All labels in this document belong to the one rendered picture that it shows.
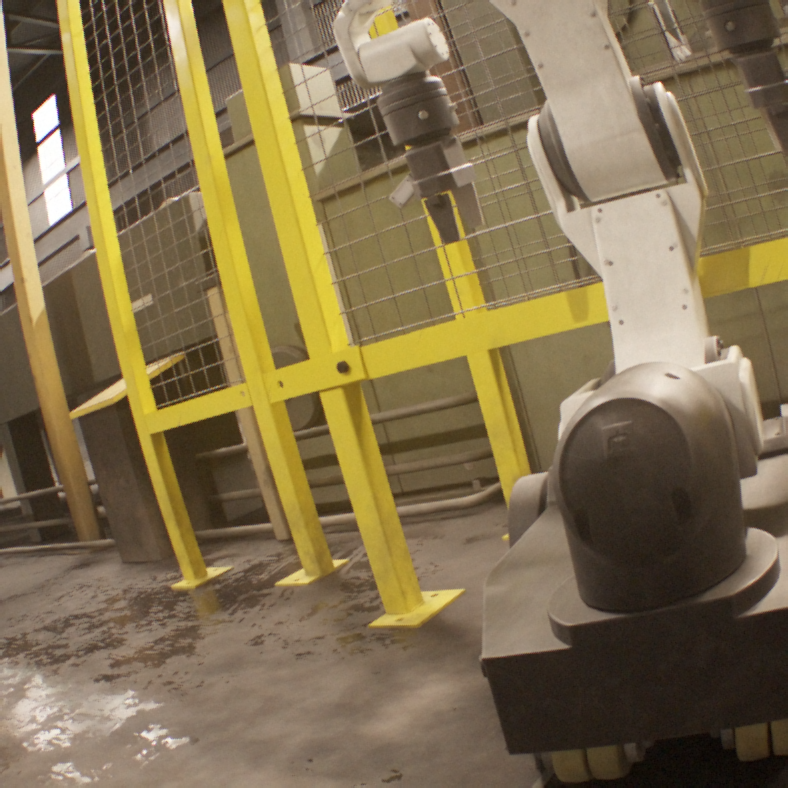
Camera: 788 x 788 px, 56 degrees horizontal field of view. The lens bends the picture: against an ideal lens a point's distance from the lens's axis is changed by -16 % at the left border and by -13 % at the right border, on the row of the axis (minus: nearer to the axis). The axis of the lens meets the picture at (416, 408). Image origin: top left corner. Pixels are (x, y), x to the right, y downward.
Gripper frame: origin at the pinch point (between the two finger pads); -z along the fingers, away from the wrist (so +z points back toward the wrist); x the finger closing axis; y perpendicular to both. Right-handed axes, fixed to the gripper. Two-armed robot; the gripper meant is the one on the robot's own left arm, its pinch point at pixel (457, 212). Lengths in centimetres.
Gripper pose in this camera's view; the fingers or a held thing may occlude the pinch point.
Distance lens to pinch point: 107.2
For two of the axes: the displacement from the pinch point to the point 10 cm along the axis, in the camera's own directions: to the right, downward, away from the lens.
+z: -3.4, -9.0, -2.6
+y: -8.8, 2.1, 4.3
